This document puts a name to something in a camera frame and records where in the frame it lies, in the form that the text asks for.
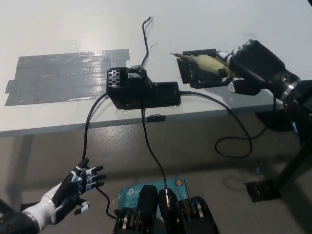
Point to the small black tape strip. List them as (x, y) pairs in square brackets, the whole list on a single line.
[(156, 118)]

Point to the teal TP-Link box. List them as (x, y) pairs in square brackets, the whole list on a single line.
[(129, 195)]

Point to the black robot torso blocks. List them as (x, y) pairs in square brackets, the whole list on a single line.
[(170, 217)]

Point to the robot right hand black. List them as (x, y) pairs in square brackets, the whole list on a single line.
[(258, 65)]

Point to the black soldering station base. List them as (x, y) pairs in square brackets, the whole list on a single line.
[(146, 95)]

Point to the grey duct tape patch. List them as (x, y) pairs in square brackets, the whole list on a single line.
[(61, 76)]

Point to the black table leg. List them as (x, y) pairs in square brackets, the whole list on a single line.
[(292, 168)]

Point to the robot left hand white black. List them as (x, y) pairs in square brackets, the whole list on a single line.
[(68, 195)]

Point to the black square printed tray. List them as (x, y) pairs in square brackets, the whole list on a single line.
[(190, 75)]

